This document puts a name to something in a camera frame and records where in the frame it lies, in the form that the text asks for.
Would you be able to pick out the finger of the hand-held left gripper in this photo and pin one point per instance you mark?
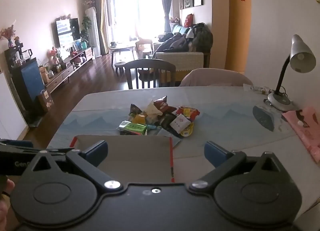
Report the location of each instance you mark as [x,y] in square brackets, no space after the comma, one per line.
[17,143]
[58,151]

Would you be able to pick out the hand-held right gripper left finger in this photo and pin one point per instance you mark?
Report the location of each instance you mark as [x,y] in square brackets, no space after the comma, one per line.
[96,153]

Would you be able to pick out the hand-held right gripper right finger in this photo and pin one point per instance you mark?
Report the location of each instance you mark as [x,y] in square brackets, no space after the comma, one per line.
[215,154]

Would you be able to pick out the yellow jelly cup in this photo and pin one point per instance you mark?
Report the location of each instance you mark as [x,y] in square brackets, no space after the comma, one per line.
[187,131]

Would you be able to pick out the brown cardboard box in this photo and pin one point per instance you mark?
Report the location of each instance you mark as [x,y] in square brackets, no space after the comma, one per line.
[135,158]

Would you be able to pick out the green snack packet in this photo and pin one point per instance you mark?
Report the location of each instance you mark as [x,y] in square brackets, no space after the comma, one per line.
[132,128]

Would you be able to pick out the small white snack packet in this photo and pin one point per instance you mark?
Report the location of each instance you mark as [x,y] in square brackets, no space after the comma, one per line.
[179,123]

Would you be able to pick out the red snack packet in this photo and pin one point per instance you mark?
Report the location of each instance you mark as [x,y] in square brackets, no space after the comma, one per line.
[191,113]

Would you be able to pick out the blue snack packet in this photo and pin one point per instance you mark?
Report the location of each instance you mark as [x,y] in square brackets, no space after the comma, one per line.
[167,136]

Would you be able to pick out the yellow snack packet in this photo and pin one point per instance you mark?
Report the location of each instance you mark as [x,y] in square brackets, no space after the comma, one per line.
[138,119]

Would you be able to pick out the dark brown triangular packet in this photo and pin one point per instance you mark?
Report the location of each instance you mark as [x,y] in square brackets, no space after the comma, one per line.
[134,110]

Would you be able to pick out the black striped snack packet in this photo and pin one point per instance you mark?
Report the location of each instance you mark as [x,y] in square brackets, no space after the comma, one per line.
[167,121]

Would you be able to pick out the cream white snack packet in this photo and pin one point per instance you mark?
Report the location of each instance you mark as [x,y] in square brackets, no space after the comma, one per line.
[152,109]

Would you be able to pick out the dark red chip bag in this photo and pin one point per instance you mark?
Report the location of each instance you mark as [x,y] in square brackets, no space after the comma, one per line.
[162,104]

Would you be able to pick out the person's left hand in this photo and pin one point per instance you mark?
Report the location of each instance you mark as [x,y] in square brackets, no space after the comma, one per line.
[6,212]

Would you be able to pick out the white side cabinet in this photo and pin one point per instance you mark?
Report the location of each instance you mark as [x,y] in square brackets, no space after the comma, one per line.
[8,106]

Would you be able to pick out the brown paper bag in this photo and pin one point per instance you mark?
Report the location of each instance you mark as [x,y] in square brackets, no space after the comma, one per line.
[46,101]

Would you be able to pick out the black cabinet with blue panel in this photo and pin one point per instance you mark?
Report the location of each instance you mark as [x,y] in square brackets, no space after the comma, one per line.
[27,83]

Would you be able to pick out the white wrapped packets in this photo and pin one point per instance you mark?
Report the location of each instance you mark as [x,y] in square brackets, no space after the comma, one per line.
[255,88]

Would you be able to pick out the chair with pink cover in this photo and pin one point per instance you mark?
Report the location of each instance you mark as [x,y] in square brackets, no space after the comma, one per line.
[215,77]

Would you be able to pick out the wooden television cabinet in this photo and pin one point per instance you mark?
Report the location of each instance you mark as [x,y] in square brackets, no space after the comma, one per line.
[71,67]

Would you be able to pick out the small wooden stool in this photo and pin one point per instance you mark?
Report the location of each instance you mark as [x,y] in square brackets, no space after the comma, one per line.
[120,66]

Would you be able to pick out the pink plastic bag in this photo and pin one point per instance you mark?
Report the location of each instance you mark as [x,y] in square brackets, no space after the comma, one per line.
[307,128]

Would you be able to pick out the beige sofa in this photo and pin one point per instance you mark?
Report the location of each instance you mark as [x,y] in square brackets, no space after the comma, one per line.
[185,59]

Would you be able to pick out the dark wooden chair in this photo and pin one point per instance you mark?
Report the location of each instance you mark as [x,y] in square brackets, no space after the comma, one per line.
[150,67]

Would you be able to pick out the pink flowers in vase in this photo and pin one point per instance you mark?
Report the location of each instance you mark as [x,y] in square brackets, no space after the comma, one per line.
[7,34]

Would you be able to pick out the round coffee table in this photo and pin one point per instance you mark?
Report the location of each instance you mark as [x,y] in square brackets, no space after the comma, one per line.
[122,47]

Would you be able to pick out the flat screen television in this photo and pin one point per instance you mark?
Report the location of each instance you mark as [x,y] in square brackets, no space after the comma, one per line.
[67,31]

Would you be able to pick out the white standing air conditioner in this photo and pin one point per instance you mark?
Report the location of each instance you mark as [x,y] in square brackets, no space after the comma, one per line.
[93,31]

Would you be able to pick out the green potted plant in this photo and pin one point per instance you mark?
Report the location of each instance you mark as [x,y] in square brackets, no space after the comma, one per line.
[86,27]

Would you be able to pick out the grey desk lamp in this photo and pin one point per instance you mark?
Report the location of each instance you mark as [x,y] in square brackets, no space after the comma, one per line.
[301,54]

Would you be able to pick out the red cushion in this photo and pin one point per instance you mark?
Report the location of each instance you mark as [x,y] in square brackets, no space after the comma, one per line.
[188,20]

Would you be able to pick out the grey curtain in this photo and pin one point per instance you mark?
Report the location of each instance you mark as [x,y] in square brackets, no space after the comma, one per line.
[167,3]

